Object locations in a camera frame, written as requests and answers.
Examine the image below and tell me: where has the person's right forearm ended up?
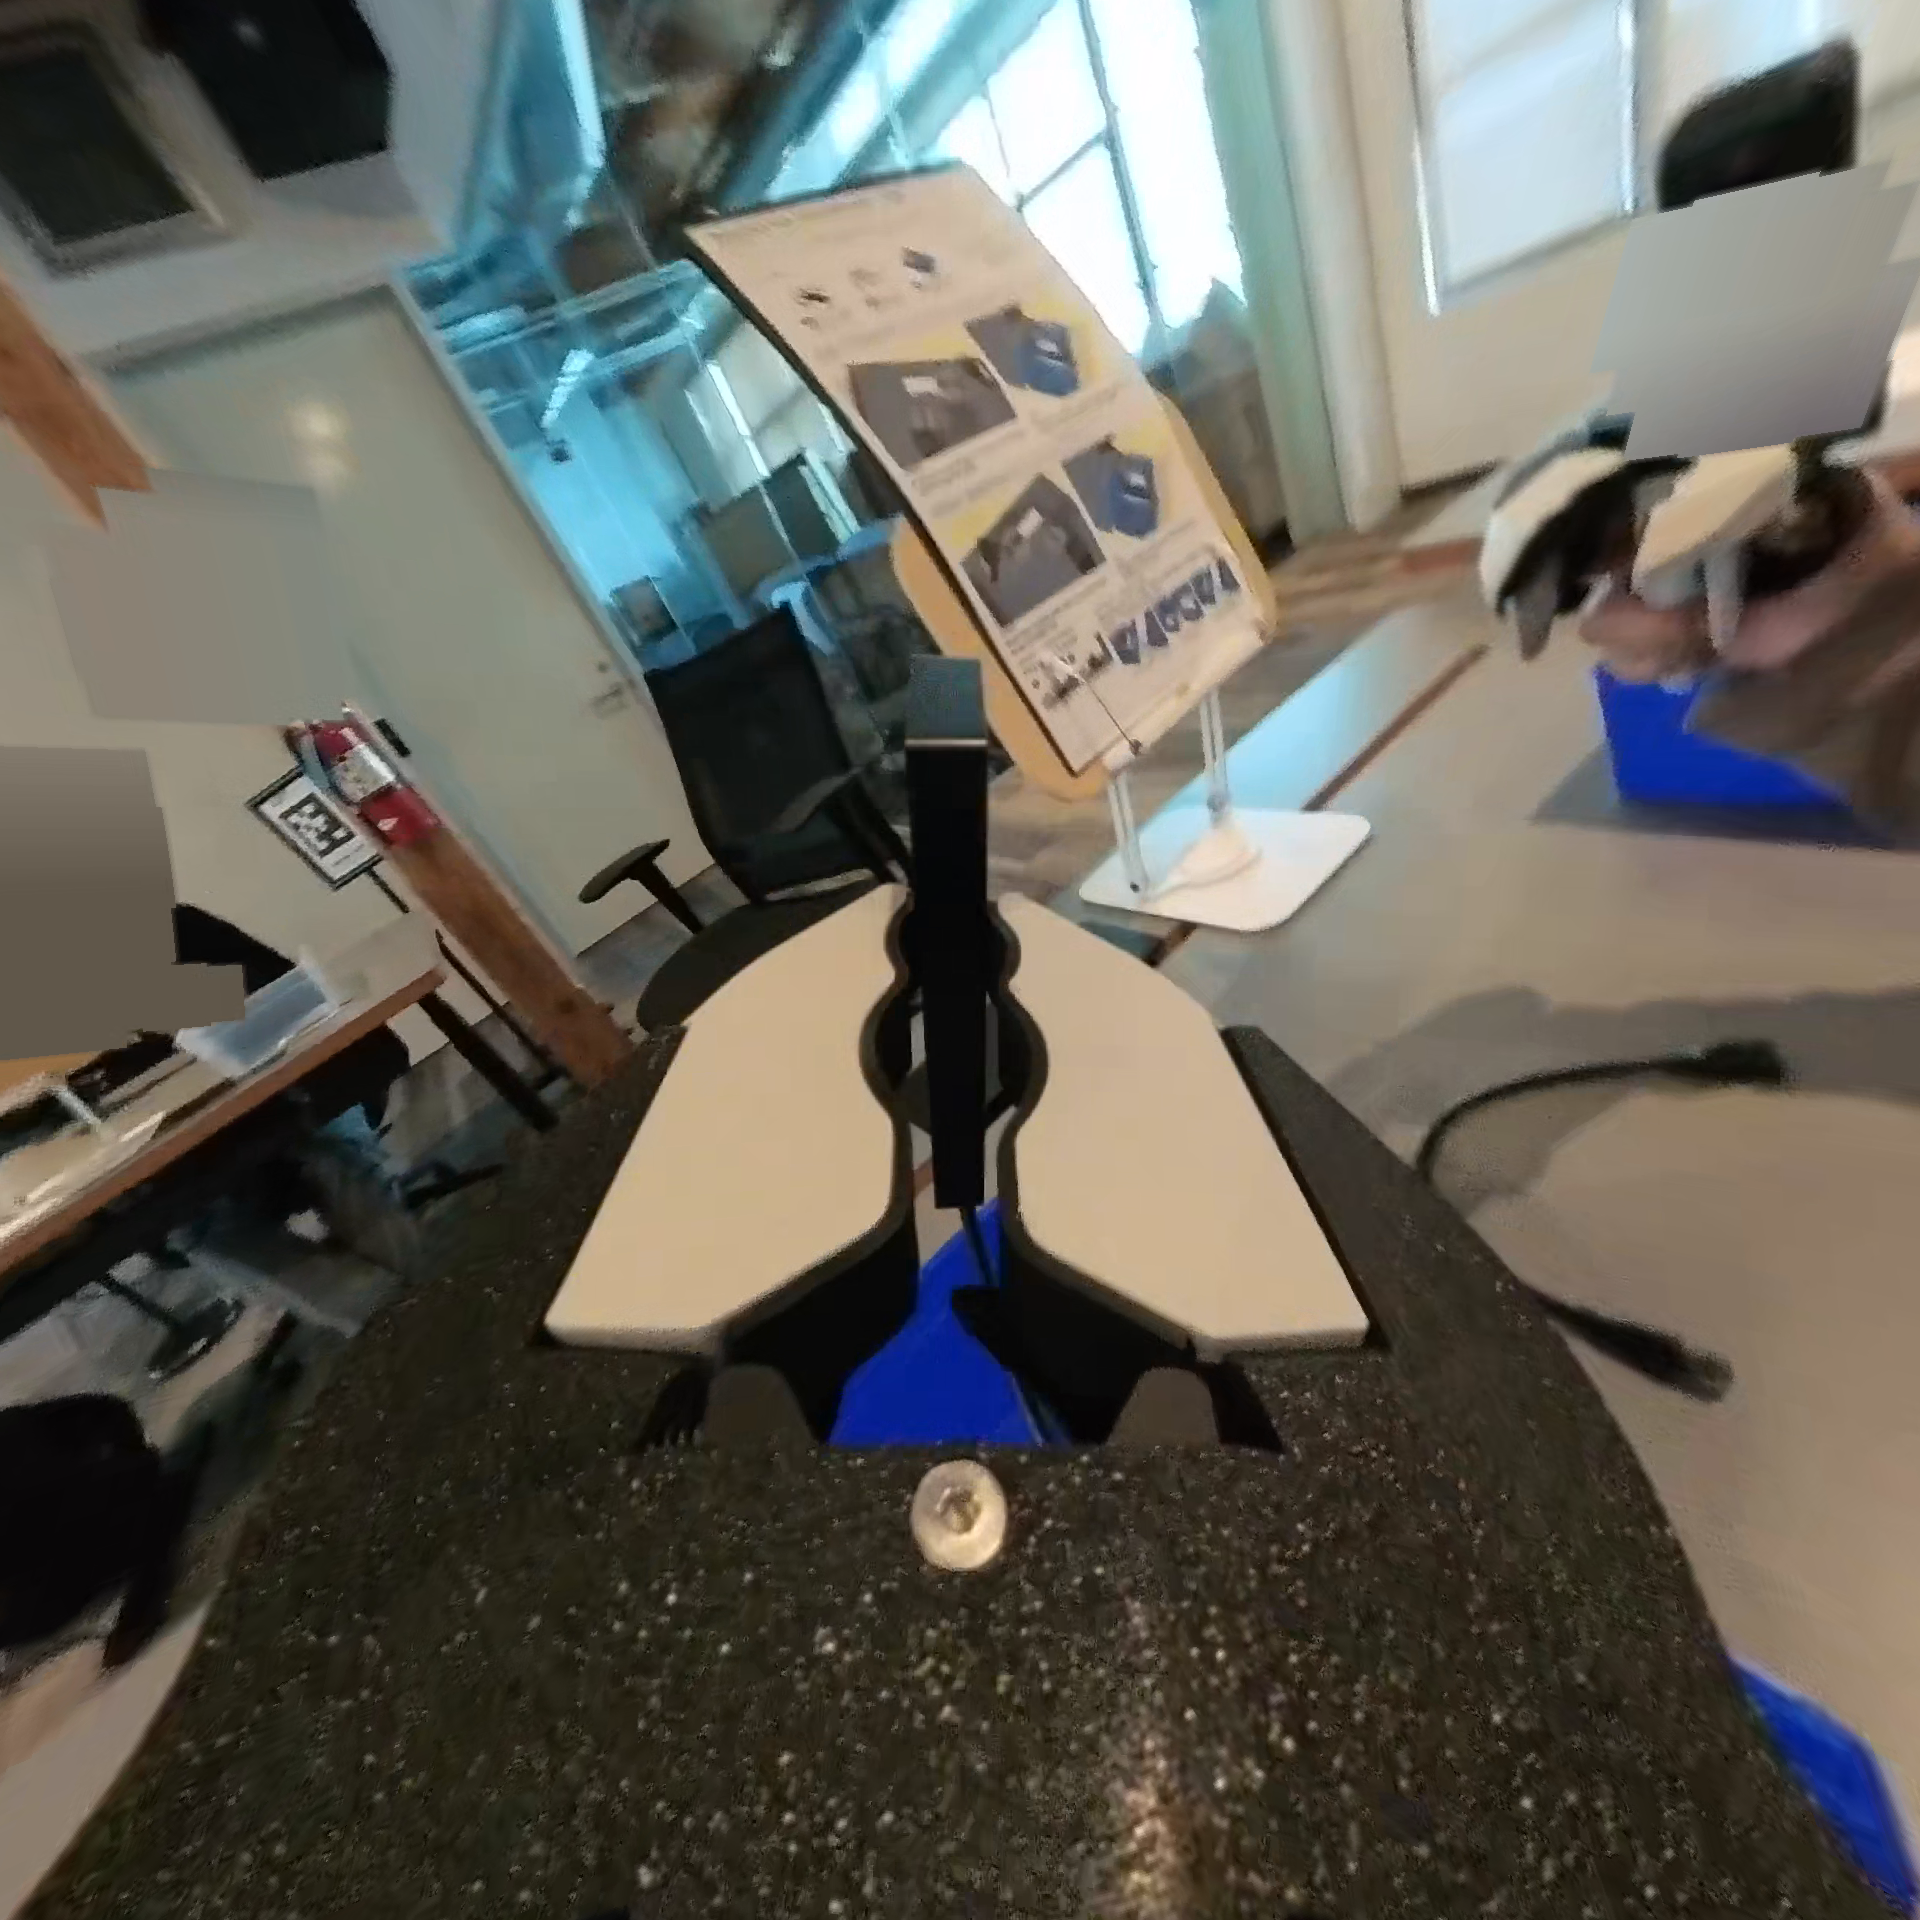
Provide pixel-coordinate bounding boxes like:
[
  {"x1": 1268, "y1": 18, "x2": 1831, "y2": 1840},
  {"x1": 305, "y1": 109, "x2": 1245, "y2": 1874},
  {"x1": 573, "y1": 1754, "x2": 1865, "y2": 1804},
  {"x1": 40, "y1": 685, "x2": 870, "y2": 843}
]
[{"x1": 1686, "y1": 598, "x2": 1920, "y2": 849}]

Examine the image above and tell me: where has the blue plastic bin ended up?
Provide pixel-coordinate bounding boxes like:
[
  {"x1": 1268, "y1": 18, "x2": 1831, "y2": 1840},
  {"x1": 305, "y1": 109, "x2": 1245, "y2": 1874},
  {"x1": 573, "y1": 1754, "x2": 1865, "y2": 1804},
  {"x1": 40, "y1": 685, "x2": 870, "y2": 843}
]
[
  {"x1": 829, "y1": 1241, "x2": 1920, "y2": 1910},
  {"x1": 1592, "y1": 660, "x2": 1894, "y2": 849}
]

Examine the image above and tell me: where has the person's right hand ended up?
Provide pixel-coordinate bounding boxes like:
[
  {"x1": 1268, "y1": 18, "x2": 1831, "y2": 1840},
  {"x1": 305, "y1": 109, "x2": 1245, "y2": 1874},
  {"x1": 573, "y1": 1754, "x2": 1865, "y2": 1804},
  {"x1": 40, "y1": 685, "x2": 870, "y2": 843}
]
[{"x1": 1586, "y1": 448, "x2": 1920, "y2": 682}]

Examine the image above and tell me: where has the black usb cable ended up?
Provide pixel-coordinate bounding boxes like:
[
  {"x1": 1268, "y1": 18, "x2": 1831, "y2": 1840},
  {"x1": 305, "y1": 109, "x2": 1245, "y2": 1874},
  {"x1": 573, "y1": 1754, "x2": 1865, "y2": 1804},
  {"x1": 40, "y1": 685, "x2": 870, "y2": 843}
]
[{"x1": 1415, "y1": 1037, "x2": 1794, "y2": 1404}]

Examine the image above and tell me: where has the wooden office desk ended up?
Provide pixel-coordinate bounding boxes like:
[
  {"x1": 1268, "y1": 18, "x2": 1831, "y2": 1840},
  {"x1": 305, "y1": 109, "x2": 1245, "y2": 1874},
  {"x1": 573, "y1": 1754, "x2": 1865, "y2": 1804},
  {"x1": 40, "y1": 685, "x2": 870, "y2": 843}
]
[{"x1": 0, "y1": 960, "x2": 565, "y2": 1354}]

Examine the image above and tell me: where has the printed instruction board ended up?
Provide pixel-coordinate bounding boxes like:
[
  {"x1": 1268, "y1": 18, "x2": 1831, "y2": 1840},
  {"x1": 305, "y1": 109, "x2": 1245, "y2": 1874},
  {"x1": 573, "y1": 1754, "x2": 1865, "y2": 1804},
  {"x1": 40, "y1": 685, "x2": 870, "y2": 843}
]
[{"x1": 673, "y1": 162, "x2": 1280, "y2": 805}]

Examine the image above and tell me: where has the black white marker sign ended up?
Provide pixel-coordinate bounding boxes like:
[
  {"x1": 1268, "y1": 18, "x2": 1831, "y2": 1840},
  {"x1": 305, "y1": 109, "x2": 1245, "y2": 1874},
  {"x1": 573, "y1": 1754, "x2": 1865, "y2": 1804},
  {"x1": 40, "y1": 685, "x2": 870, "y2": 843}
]
[{"x1": 247, "y1": 765, "x2": 388, "y2": 893}]

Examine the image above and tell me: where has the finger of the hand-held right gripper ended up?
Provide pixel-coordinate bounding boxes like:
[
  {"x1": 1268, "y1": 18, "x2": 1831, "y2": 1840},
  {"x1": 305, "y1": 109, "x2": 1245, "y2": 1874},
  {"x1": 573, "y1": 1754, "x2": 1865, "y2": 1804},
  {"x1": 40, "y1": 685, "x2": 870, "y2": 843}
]
[
  {"x1": 1631, "y1": 444, "x2": 1805, "y2": 665},
  {"x1": 1476, "y1": 427, "x2": 1636, "y2": 662}
]

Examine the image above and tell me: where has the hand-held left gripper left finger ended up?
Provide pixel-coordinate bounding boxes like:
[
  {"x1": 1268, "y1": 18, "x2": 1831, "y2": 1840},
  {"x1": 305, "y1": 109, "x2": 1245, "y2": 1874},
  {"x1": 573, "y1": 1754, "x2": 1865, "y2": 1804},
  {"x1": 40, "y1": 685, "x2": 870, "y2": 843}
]
[{"x1": 543, "y1": 884, "x2": 921, "y2": 1360}]

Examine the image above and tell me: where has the white board stand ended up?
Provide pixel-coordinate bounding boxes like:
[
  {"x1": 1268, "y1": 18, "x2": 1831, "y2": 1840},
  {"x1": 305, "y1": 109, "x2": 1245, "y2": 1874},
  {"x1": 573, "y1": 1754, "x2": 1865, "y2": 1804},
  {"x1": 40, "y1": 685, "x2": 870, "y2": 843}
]
[{"x1": 1077, "y1": 704, "x2": 1374, "y2": 934}]

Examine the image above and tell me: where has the black office chair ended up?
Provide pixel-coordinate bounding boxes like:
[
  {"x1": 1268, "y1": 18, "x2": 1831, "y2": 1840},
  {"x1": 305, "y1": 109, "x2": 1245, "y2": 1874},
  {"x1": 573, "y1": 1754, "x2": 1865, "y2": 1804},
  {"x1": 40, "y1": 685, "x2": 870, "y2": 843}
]
[{"x1": 580, "y1": 604, "x2": 1052, "y2": 1037}]

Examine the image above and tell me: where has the ceiling air vent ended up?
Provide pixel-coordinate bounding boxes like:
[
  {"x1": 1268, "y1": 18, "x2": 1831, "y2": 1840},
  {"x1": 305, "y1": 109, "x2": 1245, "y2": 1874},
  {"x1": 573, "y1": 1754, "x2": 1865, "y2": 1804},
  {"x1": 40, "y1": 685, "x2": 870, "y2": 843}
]
[{"x1": 0, "y1": 22, "x2": 233, "y2": 272}]

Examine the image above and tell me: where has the black usb hub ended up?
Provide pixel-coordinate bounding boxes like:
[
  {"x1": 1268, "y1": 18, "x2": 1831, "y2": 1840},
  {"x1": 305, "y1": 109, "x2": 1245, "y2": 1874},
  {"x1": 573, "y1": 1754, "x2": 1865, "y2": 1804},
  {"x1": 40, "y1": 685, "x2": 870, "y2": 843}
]
[{"x1": 902, "y1": 657, "x2": 1004, "y2": 1297}]

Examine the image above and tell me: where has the black backpack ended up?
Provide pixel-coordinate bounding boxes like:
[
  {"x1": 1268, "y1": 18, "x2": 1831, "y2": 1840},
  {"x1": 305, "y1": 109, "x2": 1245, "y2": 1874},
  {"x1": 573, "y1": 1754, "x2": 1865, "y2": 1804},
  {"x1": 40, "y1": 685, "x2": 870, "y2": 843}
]
[{"x1": 0, "y1": 1394, "x2": 196, "y2": 1666}]

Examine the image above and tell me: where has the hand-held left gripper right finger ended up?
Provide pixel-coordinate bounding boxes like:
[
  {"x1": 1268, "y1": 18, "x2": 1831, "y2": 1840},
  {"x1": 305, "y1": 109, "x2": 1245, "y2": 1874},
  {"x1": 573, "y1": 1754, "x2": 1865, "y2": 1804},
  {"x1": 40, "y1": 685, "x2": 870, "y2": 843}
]
[{"x1": 990, "y1": 891, "x2": 1374, "y2": 1354}]

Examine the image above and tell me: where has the red fire extinguisher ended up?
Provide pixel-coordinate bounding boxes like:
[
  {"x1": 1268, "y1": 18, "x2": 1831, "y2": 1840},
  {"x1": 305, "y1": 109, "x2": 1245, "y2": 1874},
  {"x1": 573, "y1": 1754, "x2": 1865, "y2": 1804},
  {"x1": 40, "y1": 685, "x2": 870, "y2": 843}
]
[{"x1": 287, "y1": 704, "x2": 429, "y2": 849}]

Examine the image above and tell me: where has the clear plastic container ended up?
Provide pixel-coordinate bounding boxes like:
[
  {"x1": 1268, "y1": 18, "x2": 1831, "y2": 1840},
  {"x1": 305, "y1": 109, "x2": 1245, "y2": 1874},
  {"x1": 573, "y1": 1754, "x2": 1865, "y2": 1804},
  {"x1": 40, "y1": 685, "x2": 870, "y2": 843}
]
[{"x1": 175, "y1": 957, "x2": 365, "y2": 1077}]

